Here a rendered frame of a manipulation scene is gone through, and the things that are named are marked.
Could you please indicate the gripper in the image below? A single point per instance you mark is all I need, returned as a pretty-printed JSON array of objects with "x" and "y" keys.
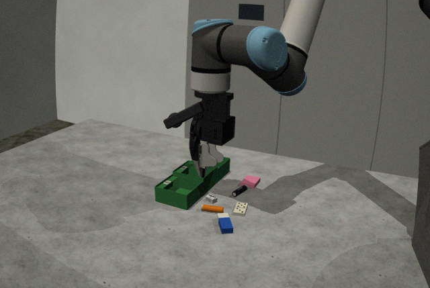
[{"x": 212, "y": 127}]

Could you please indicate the pink rectangular block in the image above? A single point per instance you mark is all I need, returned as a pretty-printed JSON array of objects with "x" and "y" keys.
[{"x": 250, "y": 181}]

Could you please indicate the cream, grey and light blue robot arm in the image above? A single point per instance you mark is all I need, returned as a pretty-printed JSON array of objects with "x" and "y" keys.
[{"x": 277, "y": 57}]

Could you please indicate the orange aa battery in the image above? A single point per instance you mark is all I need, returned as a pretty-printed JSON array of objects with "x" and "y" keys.
[{"x": 212, "y": 208}]

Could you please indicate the cream domino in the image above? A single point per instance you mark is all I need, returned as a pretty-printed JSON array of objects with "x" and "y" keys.
[{"x": 240, "y": 209}]

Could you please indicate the green rack of three bins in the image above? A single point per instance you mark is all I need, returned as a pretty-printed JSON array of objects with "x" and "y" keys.
[{"x": 175, "y": 190}]

